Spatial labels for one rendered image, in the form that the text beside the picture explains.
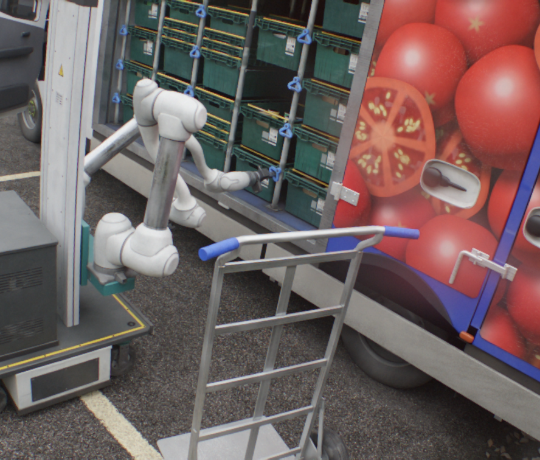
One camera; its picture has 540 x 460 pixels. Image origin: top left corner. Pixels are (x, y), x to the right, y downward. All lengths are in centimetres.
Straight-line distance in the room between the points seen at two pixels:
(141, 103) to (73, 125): 29
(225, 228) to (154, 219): 129
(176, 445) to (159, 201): 108
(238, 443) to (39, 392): 91
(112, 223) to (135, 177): 189
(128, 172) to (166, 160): 212
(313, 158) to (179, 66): 132
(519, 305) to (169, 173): 158
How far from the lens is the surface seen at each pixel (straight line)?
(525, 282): 250
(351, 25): 302
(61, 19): 239
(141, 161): 418
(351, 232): 180
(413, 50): 261
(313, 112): 315
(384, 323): 291
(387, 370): 316
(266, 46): 339
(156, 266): 229
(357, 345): 321
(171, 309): 344
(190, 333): 326
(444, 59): 254
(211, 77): 375
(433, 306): 272
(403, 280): 276
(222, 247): 152
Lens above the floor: 191
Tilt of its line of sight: 23 degrees down
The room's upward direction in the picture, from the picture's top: 12 degrees clockwise
